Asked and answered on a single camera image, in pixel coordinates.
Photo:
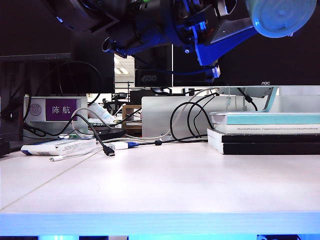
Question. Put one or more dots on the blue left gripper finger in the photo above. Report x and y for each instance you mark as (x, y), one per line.
(225, 37)
(226, 6)

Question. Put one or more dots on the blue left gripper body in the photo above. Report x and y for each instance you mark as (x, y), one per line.
(160, 22)

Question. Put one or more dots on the teal spray bottle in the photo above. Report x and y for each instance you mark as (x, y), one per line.
(280, 15)

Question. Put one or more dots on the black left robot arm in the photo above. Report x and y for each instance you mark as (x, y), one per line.
(82, 15)

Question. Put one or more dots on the large black AOC monitor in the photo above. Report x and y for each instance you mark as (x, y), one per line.
(275, 62)

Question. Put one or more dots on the narrow black AOC monitor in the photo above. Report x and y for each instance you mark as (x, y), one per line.
(150, 78)

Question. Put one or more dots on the black monitor stand foot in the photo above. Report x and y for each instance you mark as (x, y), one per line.
(160, 90)

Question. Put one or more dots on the small dark background monitor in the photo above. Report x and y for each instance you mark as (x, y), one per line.
(140, 97)

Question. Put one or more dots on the silver monitor stand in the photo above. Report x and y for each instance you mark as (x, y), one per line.
(271, 99)

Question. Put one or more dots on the black office chair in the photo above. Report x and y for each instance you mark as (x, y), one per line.
(120, 95)

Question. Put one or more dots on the grey desk partition panel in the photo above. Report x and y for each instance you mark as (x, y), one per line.
(157, 114)

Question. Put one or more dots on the teal spine book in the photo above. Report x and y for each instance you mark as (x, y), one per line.
(270, 119)

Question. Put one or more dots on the white spine book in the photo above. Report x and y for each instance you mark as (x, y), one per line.
(250, 129)

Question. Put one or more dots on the white cream tube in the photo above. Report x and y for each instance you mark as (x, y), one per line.
(100, 111)

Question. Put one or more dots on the thin black book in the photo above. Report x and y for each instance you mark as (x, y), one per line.
(270, 138)

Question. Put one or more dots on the white adapter with blue plug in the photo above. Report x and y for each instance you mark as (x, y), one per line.
(120, 145)

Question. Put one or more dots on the purple and white name sign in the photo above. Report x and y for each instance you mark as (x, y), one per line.
(60, 109)

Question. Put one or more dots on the black monitor with button row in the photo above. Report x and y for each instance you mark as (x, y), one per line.
(25, 30)

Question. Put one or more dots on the dark monitor stand column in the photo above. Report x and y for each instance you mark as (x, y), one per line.
(12, 82)

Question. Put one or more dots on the white and blue carton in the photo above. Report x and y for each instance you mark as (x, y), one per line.
(57, 147)

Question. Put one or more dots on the wooden box frame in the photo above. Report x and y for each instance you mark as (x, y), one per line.
(131, 107)

